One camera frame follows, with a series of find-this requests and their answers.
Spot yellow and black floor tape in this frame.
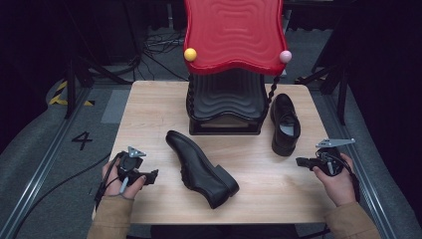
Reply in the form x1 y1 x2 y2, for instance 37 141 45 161
49 80 96 108

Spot bundle of floor cables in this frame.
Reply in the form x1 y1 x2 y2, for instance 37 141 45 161
132 28 188 83

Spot right hand-held gripper cable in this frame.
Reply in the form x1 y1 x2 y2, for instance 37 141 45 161
298 152 361 239

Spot silver floor rail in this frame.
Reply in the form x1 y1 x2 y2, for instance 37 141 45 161
0 86 95 239
322 93 397 239

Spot left hand-held gripper cable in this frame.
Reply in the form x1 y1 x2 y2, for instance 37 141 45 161
11 151 122 239

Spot black metal stand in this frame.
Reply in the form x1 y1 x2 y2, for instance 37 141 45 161
64 49 133 120
295 56 353 126

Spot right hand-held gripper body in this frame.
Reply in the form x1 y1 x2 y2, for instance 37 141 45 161
310 137 356 177

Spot person's right hand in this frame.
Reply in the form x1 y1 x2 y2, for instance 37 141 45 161
312 152 358 208

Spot black leather shoe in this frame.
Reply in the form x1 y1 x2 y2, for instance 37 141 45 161
270 93 302 157
164 129 241 210

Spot red and black shoe rack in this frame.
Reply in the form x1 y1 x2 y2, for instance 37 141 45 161
183 0 293 136

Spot person's left hand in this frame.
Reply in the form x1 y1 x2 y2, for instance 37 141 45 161
102 158 147 200

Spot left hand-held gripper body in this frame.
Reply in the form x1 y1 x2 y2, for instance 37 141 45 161
115 145 152 186

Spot hand-held gripper cable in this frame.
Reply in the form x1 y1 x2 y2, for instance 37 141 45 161
298 152 361 239
11 151 122 239

